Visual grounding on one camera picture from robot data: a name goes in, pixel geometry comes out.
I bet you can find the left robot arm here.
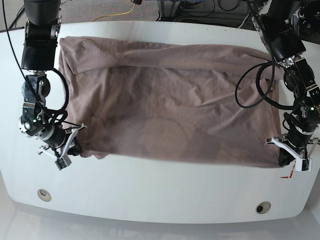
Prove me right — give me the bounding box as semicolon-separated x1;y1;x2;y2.
246;0;320;172

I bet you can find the right table grommet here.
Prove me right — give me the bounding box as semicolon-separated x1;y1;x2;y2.
255;201;271;215

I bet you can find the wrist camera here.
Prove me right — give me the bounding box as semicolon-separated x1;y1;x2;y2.
295;158;312;172
55;155;72;171

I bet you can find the mauve t-shirt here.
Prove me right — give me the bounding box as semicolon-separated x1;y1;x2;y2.
58;36;281;168

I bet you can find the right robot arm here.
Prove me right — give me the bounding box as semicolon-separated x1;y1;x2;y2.
17;0;85;169

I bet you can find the red tape rectangle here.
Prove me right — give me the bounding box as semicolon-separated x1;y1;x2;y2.
280;163;296;179

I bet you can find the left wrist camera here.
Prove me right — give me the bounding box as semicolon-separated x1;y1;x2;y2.
295;158;312;172

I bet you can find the yellow cable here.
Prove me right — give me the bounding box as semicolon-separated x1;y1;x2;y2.
92;3;136;22

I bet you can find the table grommet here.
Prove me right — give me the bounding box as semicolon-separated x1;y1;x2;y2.
255;201;271;215
37;189;52;202

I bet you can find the white cable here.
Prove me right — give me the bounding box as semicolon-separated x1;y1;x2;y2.
236;13;252;29

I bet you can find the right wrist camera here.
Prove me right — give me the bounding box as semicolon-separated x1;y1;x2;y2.
55;155;72;171

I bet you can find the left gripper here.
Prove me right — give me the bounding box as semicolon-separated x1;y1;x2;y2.
265;126;319;167

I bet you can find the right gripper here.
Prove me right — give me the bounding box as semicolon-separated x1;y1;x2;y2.
37;123;86;158

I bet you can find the left table grommet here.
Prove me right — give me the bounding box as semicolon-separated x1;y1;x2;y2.
37;189;52;202

